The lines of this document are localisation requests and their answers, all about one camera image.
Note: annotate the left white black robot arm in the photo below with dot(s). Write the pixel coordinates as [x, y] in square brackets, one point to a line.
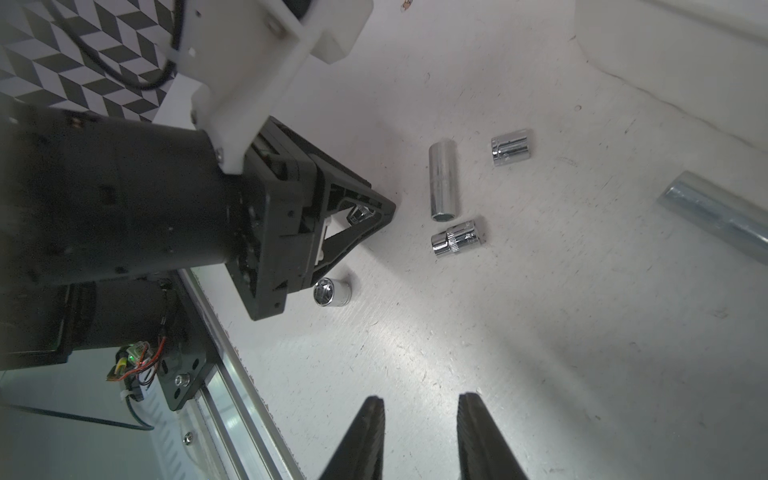
[87, 198]

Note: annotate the long silver socket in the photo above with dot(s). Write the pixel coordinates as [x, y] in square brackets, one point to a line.
[444, 204]
[731, 218]

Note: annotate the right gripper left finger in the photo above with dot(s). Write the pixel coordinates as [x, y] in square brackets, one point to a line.
[360, 454]

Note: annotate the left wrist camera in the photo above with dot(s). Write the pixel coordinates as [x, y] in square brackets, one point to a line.
[244, 54]

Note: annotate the aluminium front rail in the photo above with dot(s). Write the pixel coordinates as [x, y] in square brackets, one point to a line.
[225, 431]

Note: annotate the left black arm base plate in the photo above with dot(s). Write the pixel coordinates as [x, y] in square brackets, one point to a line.
[178, 355]

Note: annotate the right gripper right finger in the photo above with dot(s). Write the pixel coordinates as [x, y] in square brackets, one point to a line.
[482, 449]

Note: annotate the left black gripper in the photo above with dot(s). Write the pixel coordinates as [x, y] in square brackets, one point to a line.
[277, 208]

